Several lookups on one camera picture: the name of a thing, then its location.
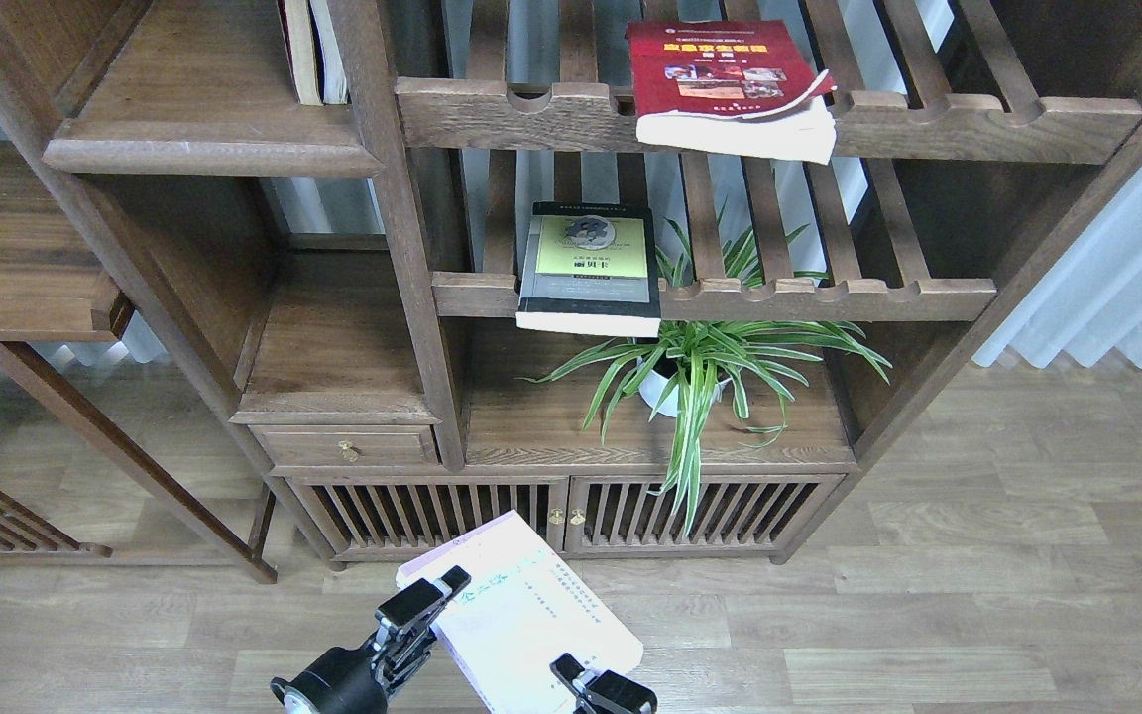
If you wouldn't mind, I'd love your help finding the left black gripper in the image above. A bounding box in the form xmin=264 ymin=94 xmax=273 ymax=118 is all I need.
xmin=270 ymin=565 xmax=472 ymax=713

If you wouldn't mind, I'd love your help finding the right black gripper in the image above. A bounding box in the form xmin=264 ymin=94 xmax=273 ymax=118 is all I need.
xmin=550 ymin=653 xmax=658 ymax=713

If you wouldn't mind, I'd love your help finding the pale lilac cover book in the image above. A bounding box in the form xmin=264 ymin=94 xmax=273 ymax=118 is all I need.
xmin=395 ymin=511 xmax=643 ymax=713

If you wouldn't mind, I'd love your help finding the red cover book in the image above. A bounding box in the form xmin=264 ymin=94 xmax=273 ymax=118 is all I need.
xmin=626 ymin=21 xmax=837 ymax=166

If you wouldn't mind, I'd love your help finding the brass drawer knob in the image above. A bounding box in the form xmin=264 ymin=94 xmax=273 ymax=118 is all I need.
xmin=337 ymin=441 xmax=361 ymax=464

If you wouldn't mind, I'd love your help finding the white plant pot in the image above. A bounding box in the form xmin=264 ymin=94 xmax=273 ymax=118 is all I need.
xmin=638 ymin=356 xmax=730 ymax=417

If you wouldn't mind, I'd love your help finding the green spider plant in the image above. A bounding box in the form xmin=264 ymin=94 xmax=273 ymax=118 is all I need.
xmin=521 ymin=203 xmax=892 ymax=537

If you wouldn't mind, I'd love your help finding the black and yellow book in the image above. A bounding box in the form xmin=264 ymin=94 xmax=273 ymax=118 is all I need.
xmin=515 ymin=200 xmax=660 ymax=338

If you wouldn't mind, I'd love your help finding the dark wooden bookshelf cabinet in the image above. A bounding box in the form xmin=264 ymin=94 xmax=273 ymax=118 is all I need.
xmin=0 ymin=1 xmax=1142 ymax=563

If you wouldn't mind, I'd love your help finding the white upright book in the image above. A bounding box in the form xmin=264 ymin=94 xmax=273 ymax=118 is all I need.
xmin=309 ymin=0 xmax=349 ymax=105

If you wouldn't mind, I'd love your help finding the wooden side table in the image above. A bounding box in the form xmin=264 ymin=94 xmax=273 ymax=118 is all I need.
xmin=0 ymin=141 xmax=278 ymax=583

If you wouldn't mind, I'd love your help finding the beige upright book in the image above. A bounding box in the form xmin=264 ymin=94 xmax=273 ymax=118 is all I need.
xmin=278 ymin=0 xmax=323 ymax=107

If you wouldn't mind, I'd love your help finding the white curtain right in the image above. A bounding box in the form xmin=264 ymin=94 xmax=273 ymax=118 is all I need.
xmin=974 ymin=167 xmax=1142 ymax=369

